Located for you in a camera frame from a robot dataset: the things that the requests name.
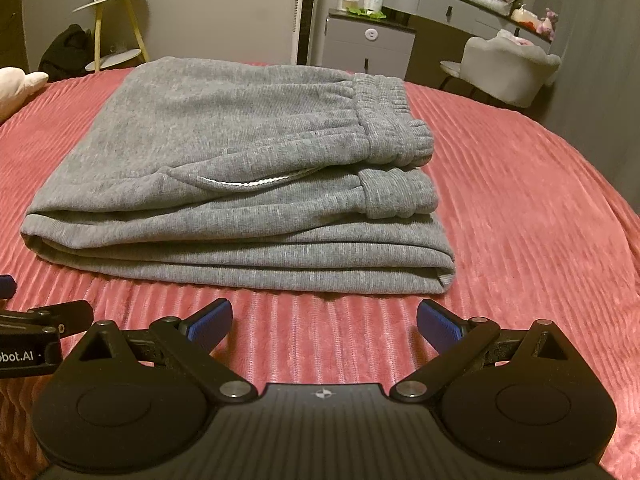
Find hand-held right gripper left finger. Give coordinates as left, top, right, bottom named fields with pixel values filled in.
left=75, top=297, right=253, bottom=403

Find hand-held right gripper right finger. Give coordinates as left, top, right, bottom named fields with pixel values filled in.
left=390, top=299, right=571, bottom=403

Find grey sweat pants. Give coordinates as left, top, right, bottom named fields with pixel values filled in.
left=20, top=56, right=457, bottom=297

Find pink ribbed bedspread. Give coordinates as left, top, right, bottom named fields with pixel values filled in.
left=0, top=62, right=640, bottom=480

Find white pillow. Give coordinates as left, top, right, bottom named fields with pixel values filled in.
left=0, top=66, right=49, bottom=123

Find black bag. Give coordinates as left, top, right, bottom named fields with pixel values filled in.
left=37, top=24, right=96, bottom=82

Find grey upholstered chair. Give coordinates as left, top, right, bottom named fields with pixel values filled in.
left=440, top=30, right=562, bottom=108

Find grey drawer cabinet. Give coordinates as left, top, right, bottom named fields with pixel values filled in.
left=322, top=8, right=417, bottom=81

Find pink plush toy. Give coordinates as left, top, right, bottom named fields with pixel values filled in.
left=537, top=8, right=557, bottom=41

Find orange white container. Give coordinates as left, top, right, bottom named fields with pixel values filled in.
left=511, top=5, right=541, bottom=29

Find grey vanity desk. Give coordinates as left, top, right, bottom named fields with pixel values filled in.
left=385, top=0, right=553, bottom=56

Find white tower air conditioner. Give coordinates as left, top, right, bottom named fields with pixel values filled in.
left=291, top=0, right=321, bottom=66

